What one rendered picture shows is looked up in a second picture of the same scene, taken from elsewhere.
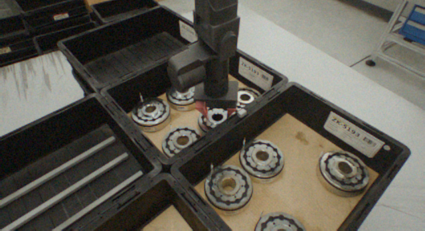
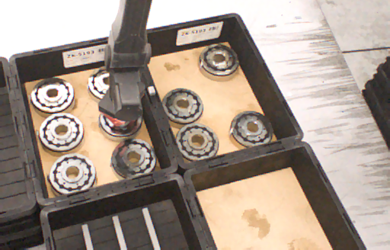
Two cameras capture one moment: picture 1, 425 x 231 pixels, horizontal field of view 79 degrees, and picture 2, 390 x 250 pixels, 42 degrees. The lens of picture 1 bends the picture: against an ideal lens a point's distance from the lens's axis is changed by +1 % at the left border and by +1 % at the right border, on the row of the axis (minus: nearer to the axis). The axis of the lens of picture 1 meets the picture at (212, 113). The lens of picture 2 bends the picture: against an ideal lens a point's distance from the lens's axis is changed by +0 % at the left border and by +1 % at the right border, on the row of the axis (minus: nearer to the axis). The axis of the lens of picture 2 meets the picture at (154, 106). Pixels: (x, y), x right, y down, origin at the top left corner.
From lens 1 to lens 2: 0.79 m
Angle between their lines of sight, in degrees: 43
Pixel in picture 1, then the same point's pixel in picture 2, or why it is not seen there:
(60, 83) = not seen: outside the picture
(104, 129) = (60, 235)
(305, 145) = (179, 68)
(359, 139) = (206, 31)
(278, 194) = (214, 113)
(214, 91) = not seen: hidden behind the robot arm
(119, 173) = (132, 231)
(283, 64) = (32, 17)
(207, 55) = (135, 74)
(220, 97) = not seen: hidden behind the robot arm
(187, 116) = (91, 145)
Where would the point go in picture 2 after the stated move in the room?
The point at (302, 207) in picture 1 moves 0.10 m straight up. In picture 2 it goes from (230, 104) to (238, 81)
